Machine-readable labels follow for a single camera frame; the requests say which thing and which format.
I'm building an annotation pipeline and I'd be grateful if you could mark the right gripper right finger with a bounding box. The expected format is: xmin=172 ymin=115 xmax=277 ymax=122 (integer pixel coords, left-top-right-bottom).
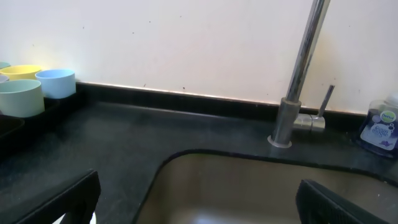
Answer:
xmin=295 ymin=179 xmax=392 ymax=224

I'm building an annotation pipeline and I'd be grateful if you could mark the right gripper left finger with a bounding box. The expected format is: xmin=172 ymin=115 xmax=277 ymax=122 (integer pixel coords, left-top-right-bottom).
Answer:
xmin=15 ymin=169 xmax=102 ymax=224

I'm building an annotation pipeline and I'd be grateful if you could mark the black tray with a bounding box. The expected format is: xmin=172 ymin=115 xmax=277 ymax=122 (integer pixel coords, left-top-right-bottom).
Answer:
xmin=0 ymin=86 xmax=85 ymax=156

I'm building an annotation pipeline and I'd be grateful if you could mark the steel sink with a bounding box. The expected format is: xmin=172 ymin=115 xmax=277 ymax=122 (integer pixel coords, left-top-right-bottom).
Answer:
xmin=132 ymin=149 xmax=398 ymax=224

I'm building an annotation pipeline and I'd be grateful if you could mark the steel tap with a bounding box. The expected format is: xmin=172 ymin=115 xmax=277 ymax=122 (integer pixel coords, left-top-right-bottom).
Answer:
xmin=267 ymin=0 xmax=336 ymax=149

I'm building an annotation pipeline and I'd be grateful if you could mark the blue soap bottle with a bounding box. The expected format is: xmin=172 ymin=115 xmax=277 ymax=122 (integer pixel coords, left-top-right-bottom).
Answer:
xmin=356 ymin=91 xmax=398 ymax=159

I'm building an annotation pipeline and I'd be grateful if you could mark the pale green cup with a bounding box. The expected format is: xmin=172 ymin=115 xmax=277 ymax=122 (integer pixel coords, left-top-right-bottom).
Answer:
xmin=0 ymin=79 xmax=45 ymax=118

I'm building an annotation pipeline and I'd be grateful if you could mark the blue cup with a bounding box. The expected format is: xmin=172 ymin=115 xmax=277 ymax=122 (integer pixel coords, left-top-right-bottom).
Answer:
xmin=35 ymin=68 xmax=76 ymax=100

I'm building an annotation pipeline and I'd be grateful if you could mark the yellow cup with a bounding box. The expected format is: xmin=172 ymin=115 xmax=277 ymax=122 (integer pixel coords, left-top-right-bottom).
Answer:
xmin=0 ymin=64 xmax=43 ymax=81

